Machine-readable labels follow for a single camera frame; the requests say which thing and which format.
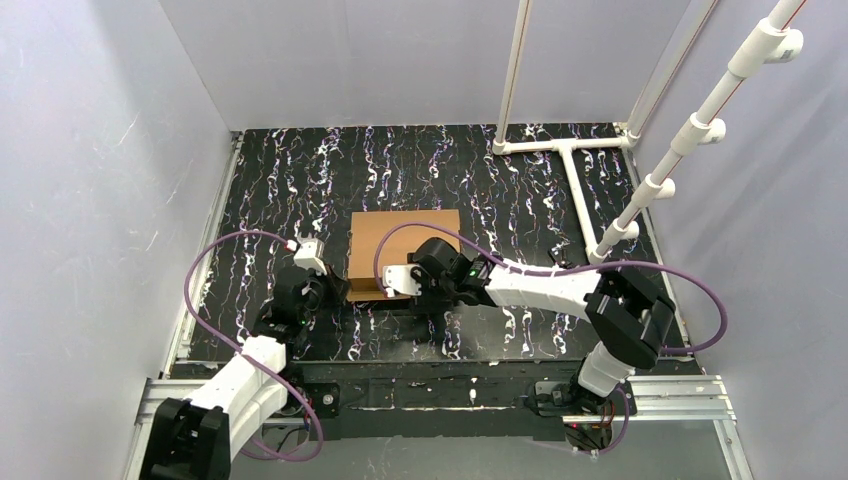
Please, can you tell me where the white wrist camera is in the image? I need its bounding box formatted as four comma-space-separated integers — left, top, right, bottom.
293, 239, 326, 274
382, 264, 421, 296

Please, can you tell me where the white PVC camera pole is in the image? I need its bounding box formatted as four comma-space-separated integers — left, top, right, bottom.
587, 0, 805, 264

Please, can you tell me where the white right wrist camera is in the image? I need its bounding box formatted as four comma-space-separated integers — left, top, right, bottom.
382, 264, 421, 296

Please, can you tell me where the white PVC pipe frame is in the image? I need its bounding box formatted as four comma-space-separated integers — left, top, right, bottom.
492, 1, 719, 264

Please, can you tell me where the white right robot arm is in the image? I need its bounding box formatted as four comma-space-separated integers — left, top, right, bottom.
383, 237, 676, 397

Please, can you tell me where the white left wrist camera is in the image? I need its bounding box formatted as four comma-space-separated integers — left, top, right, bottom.
293, 239, 326, 274

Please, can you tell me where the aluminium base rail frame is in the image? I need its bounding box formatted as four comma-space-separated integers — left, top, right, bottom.
132, 357, 734, 455

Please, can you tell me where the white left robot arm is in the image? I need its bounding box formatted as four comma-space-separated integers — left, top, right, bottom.
137, 267, 350, 479

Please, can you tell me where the brown cardboard box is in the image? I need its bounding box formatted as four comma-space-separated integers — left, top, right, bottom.
347, 209, 460, 302

